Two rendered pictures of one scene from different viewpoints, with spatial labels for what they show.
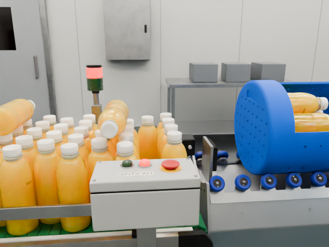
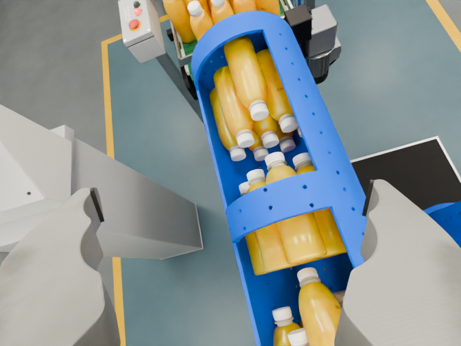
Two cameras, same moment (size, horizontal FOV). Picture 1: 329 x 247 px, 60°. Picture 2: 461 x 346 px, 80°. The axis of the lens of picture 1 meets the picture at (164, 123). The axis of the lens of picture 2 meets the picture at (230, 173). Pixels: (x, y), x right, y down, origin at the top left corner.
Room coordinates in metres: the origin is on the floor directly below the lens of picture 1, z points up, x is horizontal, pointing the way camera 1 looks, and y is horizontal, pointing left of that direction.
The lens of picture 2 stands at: (0.88, -0.80, 1.69)
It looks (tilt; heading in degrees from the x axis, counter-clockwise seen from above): 66 degrees down; 119
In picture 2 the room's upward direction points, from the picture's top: 40 degrees counter-clockwise
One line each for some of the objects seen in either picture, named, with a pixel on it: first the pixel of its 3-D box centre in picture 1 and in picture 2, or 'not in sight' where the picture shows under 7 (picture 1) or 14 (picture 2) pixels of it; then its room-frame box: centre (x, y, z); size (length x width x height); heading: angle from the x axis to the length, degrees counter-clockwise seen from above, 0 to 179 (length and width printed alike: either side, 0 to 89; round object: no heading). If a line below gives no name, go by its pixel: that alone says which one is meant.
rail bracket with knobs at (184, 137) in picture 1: (184, 150); (296, 27); (1.02, -0.08, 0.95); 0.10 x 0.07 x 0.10; 6
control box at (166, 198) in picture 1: (145, 191); (141, 27); (0.51, 0.04, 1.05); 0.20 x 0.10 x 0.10; 96
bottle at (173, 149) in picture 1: (174, 172); (206, 33); (0.72, -0.03, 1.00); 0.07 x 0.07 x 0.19
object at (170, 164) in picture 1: (170, 164); (134, 24); (0.52, -0.01, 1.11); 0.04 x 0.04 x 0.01
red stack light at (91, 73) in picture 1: (94, 72); not in sight; (1.14, 0.28, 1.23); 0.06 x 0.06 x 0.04
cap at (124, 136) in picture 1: (126, 138); not in sight; (0.71, 0.10, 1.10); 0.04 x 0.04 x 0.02
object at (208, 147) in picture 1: (209, 160); not in sight; (0.82, -0.14, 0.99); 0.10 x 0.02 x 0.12; 6
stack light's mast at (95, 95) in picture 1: (95, 85); not in sight; (1.14, 0.28, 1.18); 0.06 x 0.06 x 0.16
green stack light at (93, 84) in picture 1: (95, 84); not in sight; (1.14, 0.28, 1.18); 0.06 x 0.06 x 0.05
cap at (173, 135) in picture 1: (174, 137); (195, 9); (0.72, -0.03, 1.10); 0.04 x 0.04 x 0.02
